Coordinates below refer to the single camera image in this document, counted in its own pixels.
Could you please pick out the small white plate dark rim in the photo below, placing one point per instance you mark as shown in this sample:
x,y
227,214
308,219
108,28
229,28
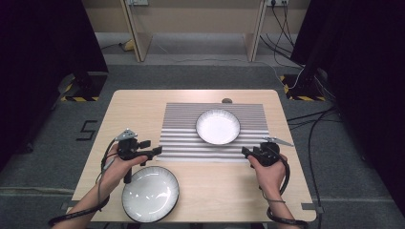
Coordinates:
x,y
218,126

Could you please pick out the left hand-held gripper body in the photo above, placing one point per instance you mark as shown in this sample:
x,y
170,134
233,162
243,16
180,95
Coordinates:
x,y
127,148

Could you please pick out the grey table corner bracket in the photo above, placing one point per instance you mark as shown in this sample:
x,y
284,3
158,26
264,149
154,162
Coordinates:
x,y
66,205
312,207

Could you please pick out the white wall socket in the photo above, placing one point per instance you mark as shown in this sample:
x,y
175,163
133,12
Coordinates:
x,y
277,2

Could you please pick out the thin wrist band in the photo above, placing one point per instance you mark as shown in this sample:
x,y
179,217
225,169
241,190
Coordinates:
x,y
273,200

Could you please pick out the person's left hand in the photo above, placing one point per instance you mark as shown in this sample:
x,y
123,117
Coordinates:
x,y
117,170

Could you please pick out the person's right hand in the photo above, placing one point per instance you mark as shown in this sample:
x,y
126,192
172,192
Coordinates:
x,y
270,176

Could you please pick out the large white plate dark rim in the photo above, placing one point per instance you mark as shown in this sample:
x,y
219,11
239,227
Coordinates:
x,y
149,194

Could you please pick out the stand base with hazard tape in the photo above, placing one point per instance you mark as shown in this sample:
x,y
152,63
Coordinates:
x,y
302,90
84,89

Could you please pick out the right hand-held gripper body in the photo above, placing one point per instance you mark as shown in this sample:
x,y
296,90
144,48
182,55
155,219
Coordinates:
x,y
269,152

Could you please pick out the black curtain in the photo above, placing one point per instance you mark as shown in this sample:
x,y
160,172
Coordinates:
x,y
38,63
366,79

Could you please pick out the grey white striped placemat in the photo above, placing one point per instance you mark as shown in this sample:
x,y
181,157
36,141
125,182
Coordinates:
x,y
181,140

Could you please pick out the white power strip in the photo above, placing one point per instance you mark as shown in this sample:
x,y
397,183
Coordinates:
x,y
137,2

